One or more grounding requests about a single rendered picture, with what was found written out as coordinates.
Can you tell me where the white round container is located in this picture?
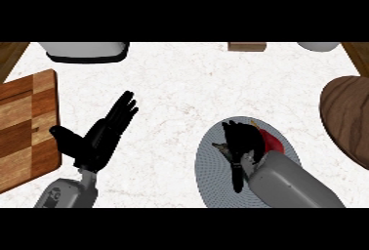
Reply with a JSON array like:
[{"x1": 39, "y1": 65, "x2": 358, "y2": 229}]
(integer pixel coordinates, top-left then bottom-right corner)
[{"x1": 295, "y1": 42, "x2": 340, "y2": 53}]

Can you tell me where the checkered wooden cutting board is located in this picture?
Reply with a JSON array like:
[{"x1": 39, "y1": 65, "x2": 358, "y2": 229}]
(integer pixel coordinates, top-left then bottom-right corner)
[{"x1": 0, "y1": 68, "x2": 63, "y2": 195}]

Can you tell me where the white appliance with black base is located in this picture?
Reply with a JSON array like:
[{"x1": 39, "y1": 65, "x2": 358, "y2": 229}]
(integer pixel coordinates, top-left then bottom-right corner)
[{"x1": 36, "y1": 42, "x2": 131, "y2": 64}]

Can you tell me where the small brown wooden block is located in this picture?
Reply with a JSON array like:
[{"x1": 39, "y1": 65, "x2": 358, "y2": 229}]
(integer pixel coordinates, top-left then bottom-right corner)
[{"x1": 225, "y1": 42, "x2": 268, "y2": 53}]

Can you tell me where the dark wooden bowl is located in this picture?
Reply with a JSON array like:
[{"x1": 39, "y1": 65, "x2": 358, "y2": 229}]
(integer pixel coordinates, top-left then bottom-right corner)
[{"x1": 318, "y1": 75, "x2": 369, "y2": 171}]

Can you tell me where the red eggplant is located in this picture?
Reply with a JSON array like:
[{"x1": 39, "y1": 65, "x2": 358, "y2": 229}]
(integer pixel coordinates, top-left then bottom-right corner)
[{"x1": 249, "y1": 119, "x2": 286, "y2": 155}]

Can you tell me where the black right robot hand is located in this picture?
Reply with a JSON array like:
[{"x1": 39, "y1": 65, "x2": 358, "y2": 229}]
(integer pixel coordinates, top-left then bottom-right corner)
[{"x1": 219, "y1": 119, "x2": 267, "y2": 194}]

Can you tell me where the grey oval placemat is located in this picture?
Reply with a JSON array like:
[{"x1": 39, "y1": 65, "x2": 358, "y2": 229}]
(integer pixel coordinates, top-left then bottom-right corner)
[{"x1": 193, "y1": 115, "x2": 302, "y2": 209}]

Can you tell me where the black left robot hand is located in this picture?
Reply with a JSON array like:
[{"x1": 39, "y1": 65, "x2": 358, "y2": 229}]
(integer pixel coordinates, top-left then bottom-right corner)
[{"x1": 47, "y1": 90, "x2": 140, "y2": 174}]

